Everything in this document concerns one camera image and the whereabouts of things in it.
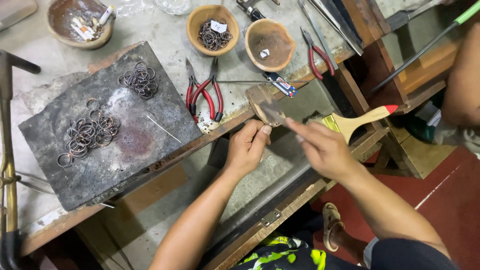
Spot person's left hand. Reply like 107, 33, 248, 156
223, 119, 273, 183

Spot person's right hand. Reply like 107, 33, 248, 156
284, 117, 363, 183

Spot metal-lined wooden bench drawer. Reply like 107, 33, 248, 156
201, 124, 391, 270

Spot wooden paintbrush with red tip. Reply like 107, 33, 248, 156
307, 104, 399, 145

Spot wooden bench pin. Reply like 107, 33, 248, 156
245, 84, 287, 128

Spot thin long metal rod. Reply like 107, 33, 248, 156
215, 79, 310, 84

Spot metal drawer hinge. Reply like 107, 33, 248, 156
260, 209, 282, 229

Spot beige sandal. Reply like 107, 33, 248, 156
322, 202, 346, 253

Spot blue red white lighter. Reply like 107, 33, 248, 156
262, 71, 298, 99

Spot wooden side table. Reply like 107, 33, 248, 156
334, 0, 463, 180

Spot black yellow-green patterned shorts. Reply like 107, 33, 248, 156
228, 232, 459, 270

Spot bowl heap of metal rings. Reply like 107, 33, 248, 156
197, 18, 233, 52

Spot dark brown clay bowl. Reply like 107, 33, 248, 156
245, 18, 296, 73

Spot dark grey soldering block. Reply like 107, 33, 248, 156
18, 41, 203, 212

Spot small pile of metal rings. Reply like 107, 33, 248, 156
118, 61, 159, 100

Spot long metal strips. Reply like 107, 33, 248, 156
307, 0, 364, 57

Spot light clay bowl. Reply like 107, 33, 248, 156
186, 4, 240, 57

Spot grey metal blade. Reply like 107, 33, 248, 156
385, 0, 445, 32

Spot large pile of metal rings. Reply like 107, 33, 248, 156
56, 97, 121, 168

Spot clear glass dish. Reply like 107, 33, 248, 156
154, 0, 192, 16

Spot clear plastic wrap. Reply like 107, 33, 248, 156
112, 0, 155, 18

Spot heap of cigarette butts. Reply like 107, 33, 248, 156
70, 16, 102, 42

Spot thin steel tweezers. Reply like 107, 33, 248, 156
15, 170, 58, 196

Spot clay bowl with ash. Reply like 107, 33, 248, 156
46, 0, 116, 50

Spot brass torch stand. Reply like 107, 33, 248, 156
0, 49, 41, 270

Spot red-handled black-tipped pliers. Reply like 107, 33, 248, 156
189, 57, 225, 123

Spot red-handled pointed pliers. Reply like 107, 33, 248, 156
184, 57, 217, 124

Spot thin silver solder wire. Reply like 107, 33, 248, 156
146, 115, 183, 143

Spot dark-red-handled pliers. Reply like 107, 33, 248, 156
300, 26, 336, 81

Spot black rod with green handle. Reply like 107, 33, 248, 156
368, 0, 480, 95

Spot black-handled metal tool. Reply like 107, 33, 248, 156
236, 0, 281, 22

